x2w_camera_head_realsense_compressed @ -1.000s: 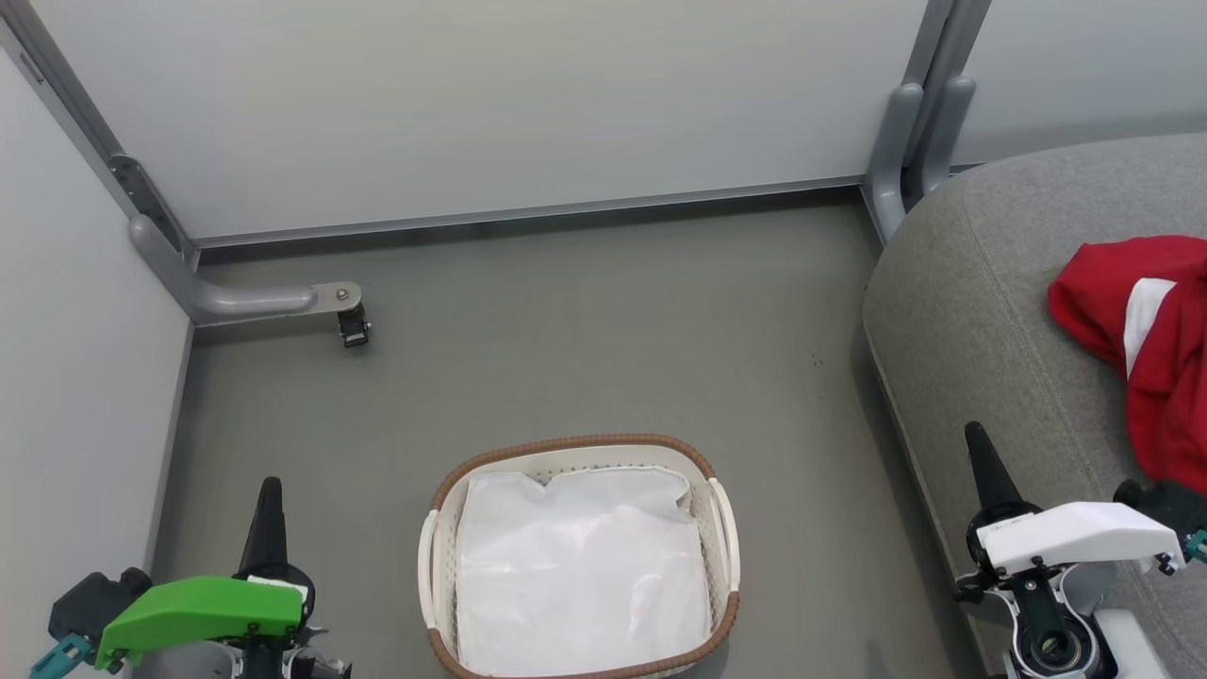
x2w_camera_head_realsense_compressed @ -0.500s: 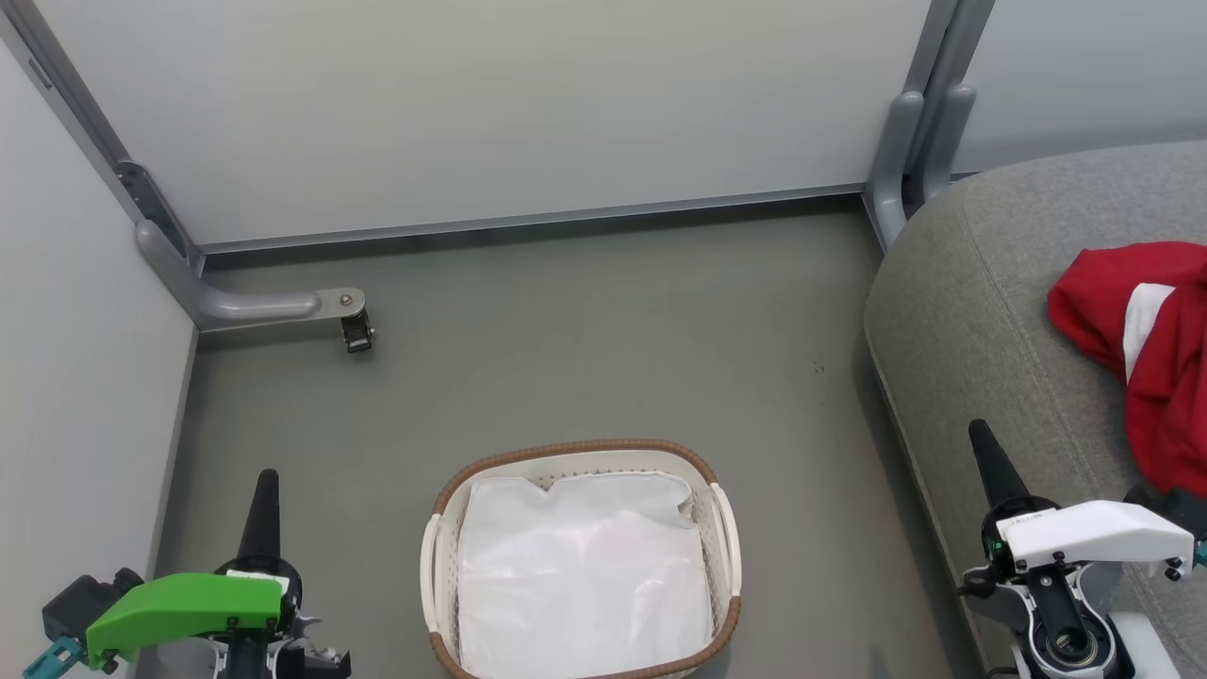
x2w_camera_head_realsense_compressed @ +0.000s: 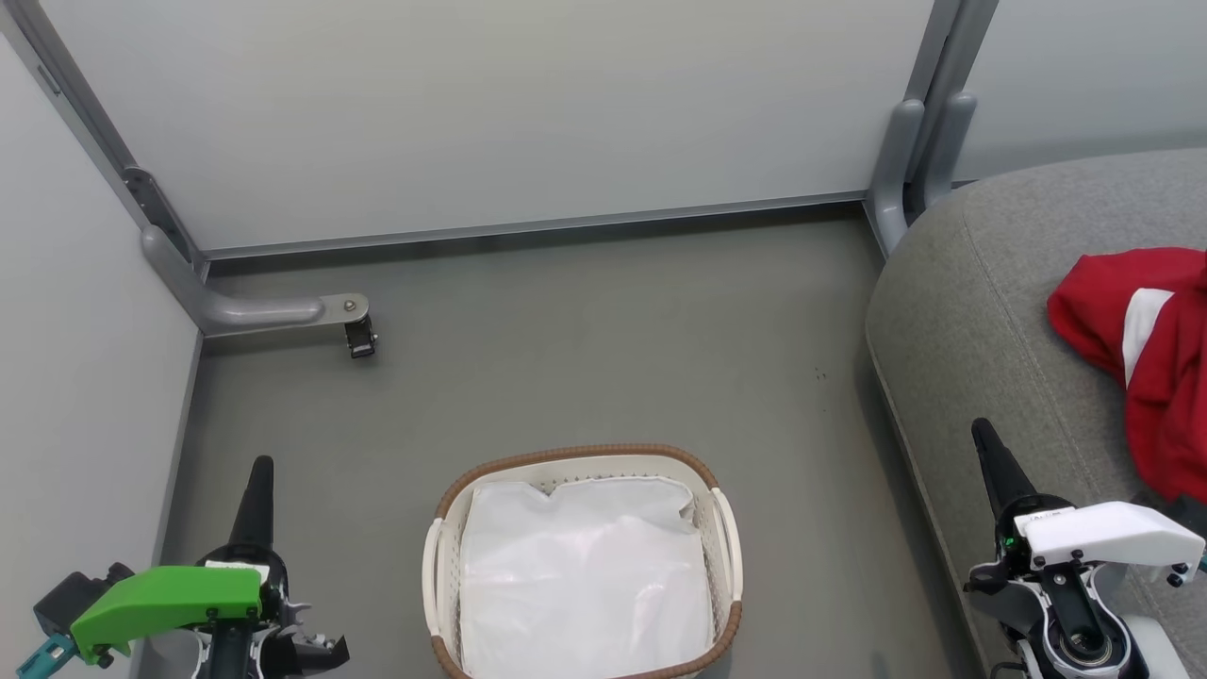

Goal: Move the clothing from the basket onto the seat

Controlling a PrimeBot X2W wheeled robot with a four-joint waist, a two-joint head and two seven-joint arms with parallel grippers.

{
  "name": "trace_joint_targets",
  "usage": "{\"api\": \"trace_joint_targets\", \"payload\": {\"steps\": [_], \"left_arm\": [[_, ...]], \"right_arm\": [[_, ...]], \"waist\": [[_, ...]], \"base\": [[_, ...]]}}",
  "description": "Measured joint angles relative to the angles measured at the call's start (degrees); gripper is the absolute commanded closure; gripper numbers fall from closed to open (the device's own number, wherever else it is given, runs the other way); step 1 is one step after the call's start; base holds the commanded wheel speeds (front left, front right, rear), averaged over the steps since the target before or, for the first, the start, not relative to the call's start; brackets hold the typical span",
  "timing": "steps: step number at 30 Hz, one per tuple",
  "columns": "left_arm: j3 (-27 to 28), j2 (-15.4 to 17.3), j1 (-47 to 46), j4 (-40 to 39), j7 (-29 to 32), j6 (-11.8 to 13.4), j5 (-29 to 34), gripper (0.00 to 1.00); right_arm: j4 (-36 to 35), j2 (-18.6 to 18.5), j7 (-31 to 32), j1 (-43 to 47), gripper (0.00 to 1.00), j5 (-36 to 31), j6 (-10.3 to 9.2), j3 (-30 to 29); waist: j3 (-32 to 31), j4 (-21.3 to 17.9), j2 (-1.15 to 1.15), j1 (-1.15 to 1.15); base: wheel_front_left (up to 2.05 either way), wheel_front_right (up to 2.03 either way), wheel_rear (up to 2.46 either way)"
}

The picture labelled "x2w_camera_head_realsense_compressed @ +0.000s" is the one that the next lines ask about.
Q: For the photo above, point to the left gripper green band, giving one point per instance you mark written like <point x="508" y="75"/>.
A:
<point x="170" y="599"/>

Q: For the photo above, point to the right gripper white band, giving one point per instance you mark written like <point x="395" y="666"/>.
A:
<point x="1103" y="533"/>

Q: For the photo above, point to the red and white garment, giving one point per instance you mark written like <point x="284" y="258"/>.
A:
<point x="1169" y="377"/>

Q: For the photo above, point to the white laundry basket brown rim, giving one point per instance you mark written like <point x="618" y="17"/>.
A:
<point x="726" y="566"/>

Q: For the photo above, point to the white basket liner cloth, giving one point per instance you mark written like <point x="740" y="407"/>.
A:
<point x="585" y="575"/>

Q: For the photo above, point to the grey fabric sofa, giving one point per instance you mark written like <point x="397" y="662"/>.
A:
<point x="981" y="311"/>

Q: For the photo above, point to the grey partition foot with bolt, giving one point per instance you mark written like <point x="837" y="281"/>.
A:
<point x="245" y="311"/>

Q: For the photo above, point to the black caster wheel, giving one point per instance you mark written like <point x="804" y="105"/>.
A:
<point x="360" y="339"/>

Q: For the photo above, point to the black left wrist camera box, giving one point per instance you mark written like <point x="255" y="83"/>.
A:
<point x="75" y="594"/>

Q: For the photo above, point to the grey partition bottom rail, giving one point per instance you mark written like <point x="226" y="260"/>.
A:
<point x="528" y="226"/>

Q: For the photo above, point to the grey double partition post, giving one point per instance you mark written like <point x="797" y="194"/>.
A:
<point x="952" y="47"/>

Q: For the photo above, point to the grey partition post with hinge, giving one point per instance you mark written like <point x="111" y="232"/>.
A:
<point x="85" y="113"/>

